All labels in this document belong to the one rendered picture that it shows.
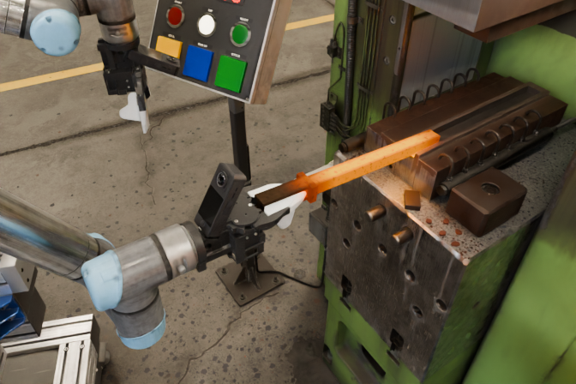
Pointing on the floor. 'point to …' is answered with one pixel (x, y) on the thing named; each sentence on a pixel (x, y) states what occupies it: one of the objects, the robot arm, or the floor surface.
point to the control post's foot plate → (249, 289)
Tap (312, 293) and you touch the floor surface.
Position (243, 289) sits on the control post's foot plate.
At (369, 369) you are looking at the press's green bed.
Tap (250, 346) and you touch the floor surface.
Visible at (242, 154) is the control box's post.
